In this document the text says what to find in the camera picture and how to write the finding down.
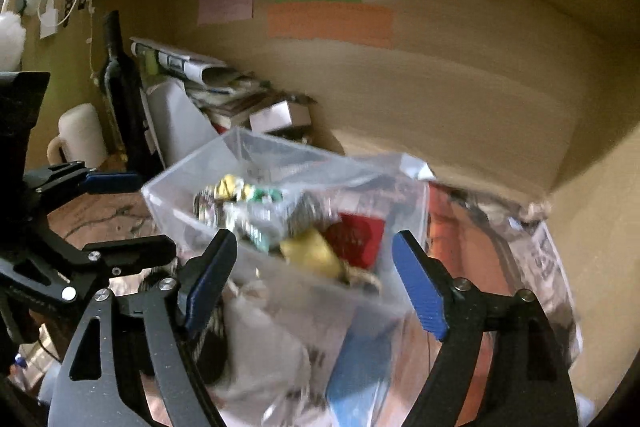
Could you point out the orange sticky note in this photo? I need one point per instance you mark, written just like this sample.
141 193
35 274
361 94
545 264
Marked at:
351 22

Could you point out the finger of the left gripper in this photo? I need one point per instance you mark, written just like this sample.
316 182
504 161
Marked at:
131 256
112 183

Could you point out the stack of books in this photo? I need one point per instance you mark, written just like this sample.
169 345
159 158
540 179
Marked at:
231 104

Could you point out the rolled newspaper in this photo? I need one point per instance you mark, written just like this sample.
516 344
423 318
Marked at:
183 64

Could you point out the white paper sheet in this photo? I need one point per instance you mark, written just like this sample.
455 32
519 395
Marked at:
179 127

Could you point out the clear plastic storage box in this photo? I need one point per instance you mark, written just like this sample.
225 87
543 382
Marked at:
317 185

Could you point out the red felt cloth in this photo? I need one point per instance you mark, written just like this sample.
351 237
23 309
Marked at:
356 239

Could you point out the pink sticky note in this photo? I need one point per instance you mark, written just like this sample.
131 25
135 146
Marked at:
224 11

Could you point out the cream thermos mug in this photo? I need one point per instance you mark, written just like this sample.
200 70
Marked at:
79 138

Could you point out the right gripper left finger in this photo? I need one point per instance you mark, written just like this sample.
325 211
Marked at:
99 382

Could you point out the dark wine bottle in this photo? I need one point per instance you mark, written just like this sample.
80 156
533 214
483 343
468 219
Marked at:
122 86

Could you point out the yellow sponge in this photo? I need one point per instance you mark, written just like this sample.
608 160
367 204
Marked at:
310 251

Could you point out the small white card box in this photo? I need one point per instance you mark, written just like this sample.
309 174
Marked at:
280 116

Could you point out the floral patterned scrunchie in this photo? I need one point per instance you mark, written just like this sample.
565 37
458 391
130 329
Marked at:
209 204

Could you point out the vintage newspaper desk mat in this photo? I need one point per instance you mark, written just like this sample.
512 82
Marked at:
102 218

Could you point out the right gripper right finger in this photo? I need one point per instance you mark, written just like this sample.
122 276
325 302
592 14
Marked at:
528 382

